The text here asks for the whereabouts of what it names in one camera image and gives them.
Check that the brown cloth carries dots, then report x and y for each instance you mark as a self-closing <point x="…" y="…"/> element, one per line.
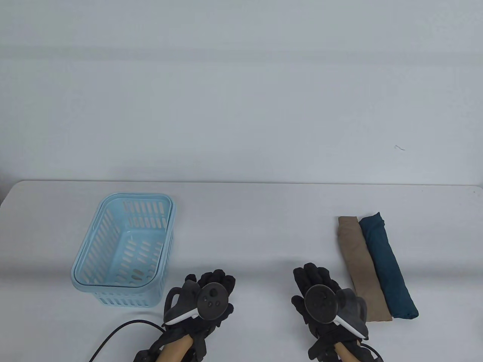
<point x="358" y="264"/>

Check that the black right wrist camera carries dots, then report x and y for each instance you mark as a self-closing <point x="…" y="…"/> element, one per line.
<point x="373" y="354"/>

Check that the light blue plastic basket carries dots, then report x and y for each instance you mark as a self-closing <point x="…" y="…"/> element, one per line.
<point x="85" y="279"/>

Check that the person's right hand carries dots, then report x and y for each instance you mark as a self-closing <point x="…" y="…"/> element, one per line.
<point x="313" y="277"/>

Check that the grey white left controller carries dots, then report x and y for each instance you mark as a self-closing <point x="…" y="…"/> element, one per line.
<point x="213" y="299"/>

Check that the person's right forearm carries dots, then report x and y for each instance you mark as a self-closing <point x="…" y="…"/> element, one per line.
<point x="345" y="353"/>

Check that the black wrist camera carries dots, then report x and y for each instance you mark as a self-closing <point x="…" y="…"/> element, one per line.
<point x="145" y="356"/>
<point x="373" y="354"/>

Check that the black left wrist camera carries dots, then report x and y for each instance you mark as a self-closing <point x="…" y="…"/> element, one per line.
<point x="145" y="356"/>

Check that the teal shorts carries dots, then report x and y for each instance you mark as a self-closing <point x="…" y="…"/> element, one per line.
<point x="388" y="264"/>

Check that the person's left forearm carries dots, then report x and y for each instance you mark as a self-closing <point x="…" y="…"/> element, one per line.
<point x="175" y="348"/>

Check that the person's left hand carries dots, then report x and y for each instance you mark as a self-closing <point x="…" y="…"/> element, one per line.
<point x="211" y="281"/>

